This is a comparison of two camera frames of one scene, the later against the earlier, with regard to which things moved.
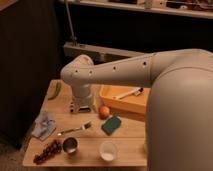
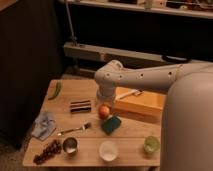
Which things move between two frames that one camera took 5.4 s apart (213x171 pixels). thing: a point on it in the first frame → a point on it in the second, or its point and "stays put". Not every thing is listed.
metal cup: (70, 145) stays put
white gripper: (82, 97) → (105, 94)
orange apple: (104, 112) stays put
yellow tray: (128, 101) stays put
